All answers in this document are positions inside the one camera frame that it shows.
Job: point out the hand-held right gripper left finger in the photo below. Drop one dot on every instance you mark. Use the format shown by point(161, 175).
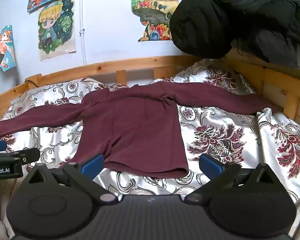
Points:
point(92, 167)

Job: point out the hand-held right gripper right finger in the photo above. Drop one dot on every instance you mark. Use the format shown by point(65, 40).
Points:
point(210, 167)

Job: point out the maroon long-sleeved sweater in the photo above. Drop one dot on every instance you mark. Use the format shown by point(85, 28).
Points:
point(140, 130)

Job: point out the white floral bedspread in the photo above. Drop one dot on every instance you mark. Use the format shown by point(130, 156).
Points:
point(215, 130)

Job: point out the grey cloth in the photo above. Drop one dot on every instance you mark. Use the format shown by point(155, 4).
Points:
point(270, 45)

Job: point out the black quilted jacket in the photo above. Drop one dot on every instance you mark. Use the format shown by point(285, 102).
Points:
point(227, 12)

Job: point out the small cartoon wall poster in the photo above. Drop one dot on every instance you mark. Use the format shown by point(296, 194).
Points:
point(5, 47)

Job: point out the wooden bed frame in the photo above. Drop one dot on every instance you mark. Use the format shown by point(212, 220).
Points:
point(140, 62)

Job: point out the blond child cartoon wall poster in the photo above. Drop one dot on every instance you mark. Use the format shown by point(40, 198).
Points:
point(55, 25)

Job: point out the white wall pipe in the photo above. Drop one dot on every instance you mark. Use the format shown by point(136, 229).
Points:
point(83, 17)

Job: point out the landscape cartoon wall poster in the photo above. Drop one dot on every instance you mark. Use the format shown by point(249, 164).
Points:
point(152, 5)

